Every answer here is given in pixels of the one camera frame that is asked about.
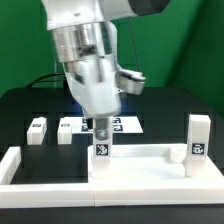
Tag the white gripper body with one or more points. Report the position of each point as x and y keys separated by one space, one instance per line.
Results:
x=92 y=84

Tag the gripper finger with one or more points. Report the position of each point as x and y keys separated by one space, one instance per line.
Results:
x=101 y=129

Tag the white desk tabletop tray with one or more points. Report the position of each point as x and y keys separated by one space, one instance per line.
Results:
x=149 y=166

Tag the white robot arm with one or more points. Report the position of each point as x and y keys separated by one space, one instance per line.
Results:
x=85 y=42

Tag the fiducial marker sheet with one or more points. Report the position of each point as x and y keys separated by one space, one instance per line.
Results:
x=125 y=124

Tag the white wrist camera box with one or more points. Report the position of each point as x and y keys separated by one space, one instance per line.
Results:
x=131 y=82

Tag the white U-shaped obstacle frame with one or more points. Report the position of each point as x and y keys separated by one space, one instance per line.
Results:
x=87 y=194

